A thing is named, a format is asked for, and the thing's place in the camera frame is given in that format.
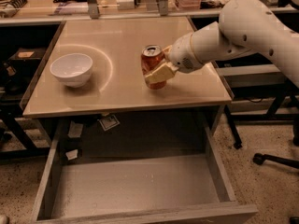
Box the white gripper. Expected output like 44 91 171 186
144 33 204 84

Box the red coke can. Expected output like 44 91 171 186
140 44 168 91

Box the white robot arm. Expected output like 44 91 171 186
145 0 299 86

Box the cabinet with beige top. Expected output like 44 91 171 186
23 17 232 119

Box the open grey wooden drawer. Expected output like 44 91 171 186
31 109 257 224

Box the white paper tag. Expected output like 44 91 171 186
99 115 120 131

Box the white bowl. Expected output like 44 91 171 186
50 53 93 88

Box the black office chair base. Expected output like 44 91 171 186
252 118 299 169

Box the black box with label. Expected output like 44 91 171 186
8 48 46 73

